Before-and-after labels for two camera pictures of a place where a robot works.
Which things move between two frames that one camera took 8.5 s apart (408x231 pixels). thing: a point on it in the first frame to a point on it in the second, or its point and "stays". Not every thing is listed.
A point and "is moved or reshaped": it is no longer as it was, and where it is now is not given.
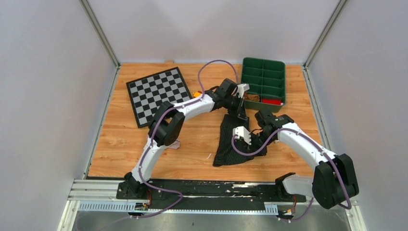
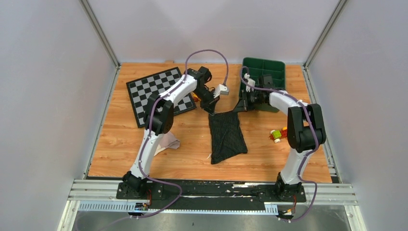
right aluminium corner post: (305, 67) stays
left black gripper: (240, 111) to (210, 106)
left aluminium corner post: (103, 37) stays
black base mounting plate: (210, 191) stays
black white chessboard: (147, 93) stays
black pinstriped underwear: (225, 153) is moved or reshaped
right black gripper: (252, 148) to (243, 105)
